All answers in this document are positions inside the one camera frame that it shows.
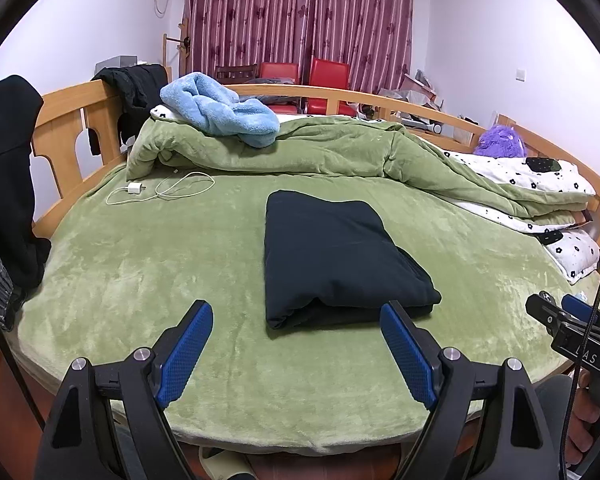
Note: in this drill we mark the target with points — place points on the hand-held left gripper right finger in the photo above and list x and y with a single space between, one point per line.
407 355

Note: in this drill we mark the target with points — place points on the person's right hand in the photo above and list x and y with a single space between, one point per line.
582 425

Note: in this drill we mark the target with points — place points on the maroon floral curtain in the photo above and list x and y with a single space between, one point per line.
280 10

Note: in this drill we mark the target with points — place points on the red chair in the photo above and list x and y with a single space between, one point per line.
279 71
330 70

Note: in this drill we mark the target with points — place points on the wooden bed frame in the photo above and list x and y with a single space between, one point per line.
65 120

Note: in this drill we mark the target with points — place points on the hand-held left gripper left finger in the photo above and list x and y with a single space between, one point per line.
185 355

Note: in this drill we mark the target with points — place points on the white floral pillow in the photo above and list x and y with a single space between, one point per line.
575 255

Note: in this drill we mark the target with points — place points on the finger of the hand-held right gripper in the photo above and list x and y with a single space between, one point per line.
580 306
542 310

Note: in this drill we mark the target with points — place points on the beige slipper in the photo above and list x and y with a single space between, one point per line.
225 465

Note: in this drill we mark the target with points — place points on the black jacket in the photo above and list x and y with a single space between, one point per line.
135 85

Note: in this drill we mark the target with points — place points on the wooden coat rack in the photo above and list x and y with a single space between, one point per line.
166 55

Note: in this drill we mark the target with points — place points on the black hanging garment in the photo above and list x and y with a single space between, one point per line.
5 160

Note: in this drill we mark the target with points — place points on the white light switch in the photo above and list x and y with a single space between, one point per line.
521 74

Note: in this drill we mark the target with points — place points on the light blue fleece blanket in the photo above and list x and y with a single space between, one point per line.
205 100

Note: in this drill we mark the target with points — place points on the purple plush toy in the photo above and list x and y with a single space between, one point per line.
500 140

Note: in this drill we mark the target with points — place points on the grey box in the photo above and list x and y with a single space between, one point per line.
117 62

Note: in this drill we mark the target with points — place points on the dark navy sweatshirt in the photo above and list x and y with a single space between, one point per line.
330 250

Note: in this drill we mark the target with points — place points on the green quilt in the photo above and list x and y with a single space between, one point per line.
330 145

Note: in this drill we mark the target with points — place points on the black dotted cloth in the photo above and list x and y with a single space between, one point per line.
542 164
550 237

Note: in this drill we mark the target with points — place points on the pile of cardboard boxes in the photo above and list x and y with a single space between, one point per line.
420 85

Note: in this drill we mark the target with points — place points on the dark wooden chair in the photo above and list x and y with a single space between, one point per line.
235 71

